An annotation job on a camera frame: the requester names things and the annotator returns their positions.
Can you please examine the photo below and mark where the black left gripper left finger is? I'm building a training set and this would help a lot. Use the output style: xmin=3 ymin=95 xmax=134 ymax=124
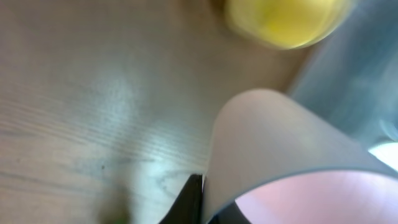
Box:
xmin=160 ymin=174 xmax=203 ymax=224

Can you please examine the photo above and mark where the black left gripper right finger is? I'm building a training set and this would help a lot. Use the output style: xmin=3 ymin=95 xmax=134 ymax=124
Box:
xmin=208 ymin=202 xmax=251 ymax=224

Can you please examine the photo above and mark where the pink cup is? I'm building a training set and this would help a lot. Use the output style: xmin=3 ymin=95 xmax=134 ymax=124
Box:
xmin=201 ymin=90 xmax=397 ymax=223

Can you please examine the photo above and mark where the yellow cup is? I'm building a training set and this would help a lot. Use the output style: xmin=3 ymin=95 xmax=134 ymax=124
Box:
xmin=224 ymin=0 xmax=356 ymax=50

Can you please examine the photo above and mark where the clear plastic storage bin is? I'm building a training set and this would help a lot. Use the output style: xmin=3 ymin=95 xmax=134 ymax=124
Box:
xmin=290 ymin=0 xmax=397 ymax=169

